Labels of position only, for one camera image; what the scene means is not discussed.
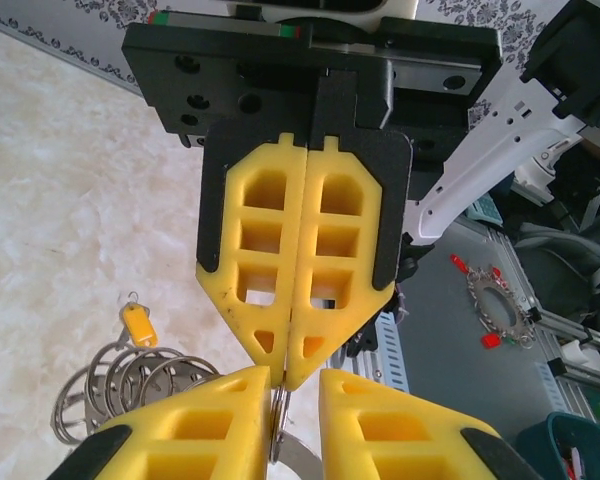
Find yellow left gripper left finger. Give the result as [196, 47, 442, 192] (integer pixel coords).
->
[52, 365, 272, 480]

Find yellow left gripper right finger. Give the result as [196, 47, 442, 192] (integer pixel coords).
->
[319, 368, 541, 480]

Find grey toothed belt strap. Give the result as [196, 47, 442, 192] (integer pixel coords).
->
[54, 342, 326, 469]

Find yellow key tag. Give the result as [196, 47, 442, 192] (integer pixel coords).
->
[113, 291, 160, 352]

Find metal key disc red tags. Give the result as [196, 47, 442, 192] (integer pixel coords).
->
[449, 252, 539, 351]

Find teal container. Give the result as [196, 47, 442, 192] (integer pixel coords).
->
[515, 411, 600, 480]

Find dark grey bag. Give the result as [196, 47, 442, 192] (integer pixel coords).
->
[512, 219, 600, 326]

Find grey slotted cable duct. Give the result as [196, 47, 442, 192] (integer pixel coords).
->
[374, 312, 412, 396]

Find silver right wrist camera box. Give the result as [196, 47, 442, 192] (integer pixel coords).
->
[224, 0, 419, 31]

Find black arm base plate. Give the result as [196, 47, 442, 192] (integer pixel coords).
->
[344, 299, 381, 364]

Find aluminium tray frame rail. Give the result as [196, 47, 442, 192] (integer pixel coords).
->
[484, 219, 600, 386]

